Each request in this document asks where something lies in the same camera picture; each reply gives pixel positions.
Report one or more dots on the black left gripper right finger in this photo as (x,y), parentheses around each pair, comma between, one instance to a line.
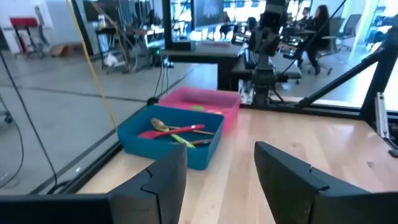
(286,186)

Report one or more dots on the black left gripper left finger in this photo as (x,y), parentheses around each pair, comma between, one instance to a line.
(155,193)

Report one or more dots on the green silicone spoon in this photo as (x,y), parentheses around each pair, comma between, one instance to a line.
(183,141)

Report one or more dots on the red silicone spoon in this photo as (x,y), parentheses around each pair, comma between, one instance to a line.
(174,130)

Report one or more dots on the gold metal spoon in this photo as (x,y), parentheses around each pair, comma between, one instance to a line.
(159,124)

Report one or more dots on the brown wooden spoon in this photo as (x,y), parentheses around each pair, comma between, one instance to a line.
(202,142)

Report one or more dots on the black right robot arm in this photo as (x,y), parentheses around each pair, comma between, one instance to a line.
(264,81)

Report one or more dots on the dark grey desk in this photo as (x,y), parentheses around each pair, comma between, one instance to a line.
(289,67)

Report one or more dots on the blue plastic bin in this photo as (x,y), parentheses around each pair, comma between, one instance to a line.
(174,155)

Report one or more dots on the person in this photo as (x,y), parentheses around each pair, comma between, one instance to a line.
(225,26)
(317,34)

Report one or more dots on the monitor on black stand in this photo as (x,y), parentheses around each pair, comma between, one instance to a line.
(207,12)

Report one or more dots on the pink plastic bin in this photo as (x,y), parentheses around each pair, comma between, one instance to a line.
(199,93)

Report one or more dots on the grey office chair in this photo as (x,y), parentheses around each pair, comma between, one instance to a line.
(351,28)

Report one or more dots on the black computer tower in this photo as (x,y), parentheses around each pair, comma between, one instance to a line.
(158,57)

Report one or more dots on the brown cardboard box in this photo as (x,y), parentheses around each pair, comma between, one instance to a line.
(62,49)

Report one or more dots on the red background cart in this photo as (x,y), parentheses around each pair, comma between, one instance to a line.
(23,22)

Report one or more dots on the black aluminium table frame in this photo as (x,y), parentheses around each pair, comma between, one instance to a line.
(377,77)

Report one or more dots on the silver aluminium bracket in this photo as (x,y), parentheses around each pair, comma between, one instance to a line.
(382,115)

